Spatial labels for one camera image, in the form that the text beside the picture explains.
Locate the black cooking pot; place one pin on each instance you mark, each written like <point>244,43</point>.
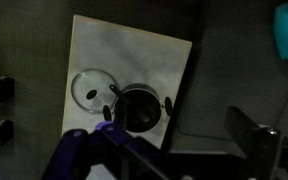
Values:
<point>152,111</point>

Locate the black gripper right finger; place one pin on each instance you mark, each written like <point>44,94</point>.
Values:
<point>260,146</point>

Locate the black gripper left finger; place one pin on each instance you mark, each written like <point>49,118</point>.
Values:
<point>80,156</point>

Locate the glass pot lid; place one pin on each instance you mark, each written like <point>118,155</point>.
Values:
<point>84,83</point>

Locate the black spoon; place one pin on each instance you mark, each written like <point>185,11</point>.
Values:
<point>115,90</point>

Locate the dark grey sofa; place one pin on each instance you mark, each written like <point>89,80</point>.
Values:
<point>237,73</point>

